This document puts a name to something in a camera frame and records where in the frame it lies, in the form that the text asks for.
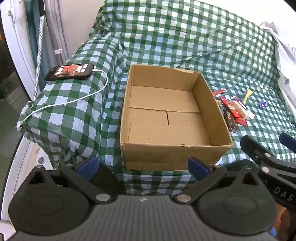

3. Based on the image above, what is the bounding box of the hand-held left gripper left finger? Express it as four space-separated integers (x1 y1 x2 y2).
28 157 118 205

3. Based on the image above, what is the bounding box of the clear nut bar packet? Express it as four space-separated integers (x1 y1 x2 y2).
230 100 255 120

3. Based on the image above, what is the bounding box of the green checkered cloth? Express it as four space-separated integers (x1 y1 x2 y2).
17 0 296 193

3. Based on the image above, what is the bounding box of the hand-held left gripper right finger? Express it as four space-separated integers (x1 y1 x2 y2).
172 156 263 205

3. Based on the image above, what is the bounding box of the white door frame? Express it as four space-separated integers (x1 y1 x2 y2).
0 0 41 100

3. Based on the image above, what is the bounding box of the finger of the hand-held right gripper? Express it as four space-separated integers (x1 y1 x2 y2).
240 135 282 177
279 133 296 154

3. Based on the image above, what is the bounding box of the teal curtain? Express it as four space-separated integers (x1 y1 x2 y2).
24 0 47 88

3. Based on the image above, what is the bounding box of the dark brown chocolate bar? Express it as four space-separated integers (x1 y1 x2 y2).
222 109 238 133

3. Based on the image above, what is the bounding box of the plain red square packet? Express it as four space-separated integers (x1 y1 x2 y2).
235 116 248 127

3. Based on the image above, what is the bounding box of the garment steamer on stand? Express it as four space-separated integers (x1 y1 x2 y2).
43 0 104 66

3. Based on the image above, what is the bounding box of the person's right forearm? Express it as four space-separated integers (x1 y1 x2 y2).
274 204 296 241

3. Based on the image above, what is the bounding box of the cream candy wrapper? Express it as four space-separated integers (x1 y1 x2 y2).
242 88 254 104

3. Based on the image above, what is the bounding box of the black smartphone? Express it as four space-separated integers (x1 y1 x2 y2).
45 63 94 81

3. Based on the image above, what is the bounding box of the printed red snack packet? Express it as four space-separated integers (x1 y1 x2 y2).
218 96 242 119

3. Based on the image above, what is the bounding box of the braided steamer hose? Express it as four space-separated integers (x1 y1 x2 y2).
33 14 46 101

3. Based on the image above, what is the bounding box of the brown cardboard box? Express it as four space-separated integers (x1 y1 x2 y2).
120 64 233 171

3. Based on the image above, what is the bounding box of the white charging cable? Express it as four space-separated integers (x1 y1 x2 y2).
16 68 108 130

